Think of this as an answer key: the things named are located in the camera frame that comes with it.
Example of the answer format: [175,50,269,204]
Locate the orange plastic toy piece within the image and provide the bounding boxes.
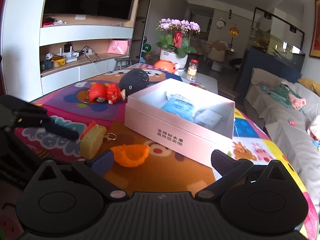
[111,145,150,168]

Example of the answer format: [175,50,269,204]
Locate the red hooded figure keychain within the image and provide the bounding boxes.
[84,83,126,105]

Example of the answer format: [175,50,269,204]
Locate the pink cardboard box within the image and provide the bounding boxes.
[125,79,235,167]

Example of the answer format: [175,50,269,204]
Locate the blue white wipes pack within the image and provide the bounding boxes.
[161,92,196,121]

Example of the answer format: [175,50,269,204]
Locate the black plush toy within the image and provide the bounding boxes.
[118,68,150,100]

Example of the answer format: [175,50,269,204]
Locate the grey covered sofa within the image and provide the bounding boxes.
[244,68,319,206]

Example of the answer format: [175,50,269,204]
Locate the small wooden stool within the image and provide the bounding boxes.
[115,57,135,70]

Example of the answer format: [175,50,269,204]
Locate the white tv shelf unit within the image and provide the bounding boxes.
[1,0,138,102]

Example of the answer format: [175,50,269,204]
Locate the green clothes on sofa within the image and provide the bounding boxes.
[259,83,297,109]

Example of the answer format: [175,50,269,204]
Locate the pink plush on sofa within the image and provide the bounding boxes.
[289,93,307,111]

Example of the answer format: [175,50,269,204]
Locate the pink gift bag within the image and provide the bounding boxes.
[107,40,131,55]

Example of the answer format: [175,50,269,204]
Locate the glass jar red lid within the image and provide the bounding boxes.
[187,59,199,76]

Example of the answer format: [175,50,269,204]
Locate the dining chair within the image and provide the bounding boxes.
[206,41,227,73]

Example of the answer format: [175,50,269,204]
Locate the orange round bowl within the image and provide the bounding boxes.
[154,59,176,74]

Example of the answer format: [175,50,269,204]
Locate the yellow cushion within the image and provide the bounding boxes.
[298,78,320,95]

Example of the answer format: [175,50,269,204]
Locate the potted pink orchid plant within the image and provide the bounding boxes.
[156,18,201,69]

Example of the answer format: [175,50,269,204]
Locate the glass fish tank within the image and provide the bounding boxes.
[249,7,305,72]

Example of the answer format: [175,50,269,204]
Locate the round wall clock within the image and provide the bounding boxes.
[216,17,226,29]

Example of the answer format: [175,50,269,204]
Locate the red framed wall picture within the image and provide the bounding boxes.
[310,0,320,58]

